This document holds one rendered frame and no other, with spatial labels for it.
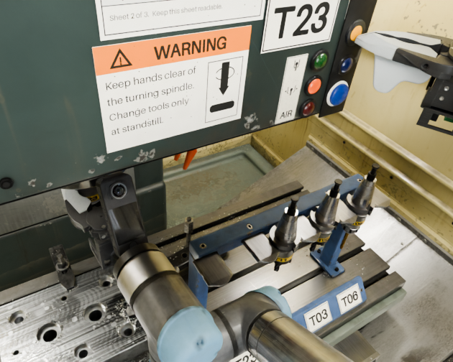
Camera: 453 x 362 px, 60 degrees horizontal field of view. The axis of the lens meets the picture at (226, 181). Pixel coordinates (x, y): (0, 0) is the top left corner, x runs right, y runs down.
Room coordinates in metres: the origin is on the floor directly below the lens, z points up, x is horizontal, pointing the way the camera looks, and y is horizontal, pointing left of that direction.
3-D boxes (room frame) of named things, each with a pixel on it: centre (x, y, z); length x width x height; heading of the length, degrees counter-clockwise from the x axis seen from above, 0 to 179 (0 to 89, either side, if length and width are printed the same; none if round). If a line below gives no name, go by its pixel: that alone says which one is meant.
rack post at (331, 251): (0.74, -0.32, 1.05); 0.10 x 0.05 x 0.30; 36
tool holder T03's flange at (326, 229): (0.60, -0.22, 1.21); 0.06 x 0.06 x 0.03
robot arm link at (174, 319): (0.25, 0.04, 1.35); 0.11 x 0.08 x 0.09; 40
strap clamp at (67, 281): (0.56, 0.38, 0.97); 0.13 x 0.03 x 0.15; 36
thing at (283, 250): (0.54, -0.13, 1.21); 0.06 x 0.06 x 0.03
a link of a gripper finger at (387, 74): (0.44, -0.17, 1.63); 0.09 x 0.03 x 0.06; 66
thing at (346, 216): (0.63, -0.26, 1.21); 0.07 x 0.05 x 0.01; 36
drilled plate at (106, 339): (0.43, 0.30, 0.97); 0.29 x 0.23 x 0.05; 126
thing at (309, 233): (0.57, -0.17, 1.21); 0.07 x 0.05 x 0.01; 36
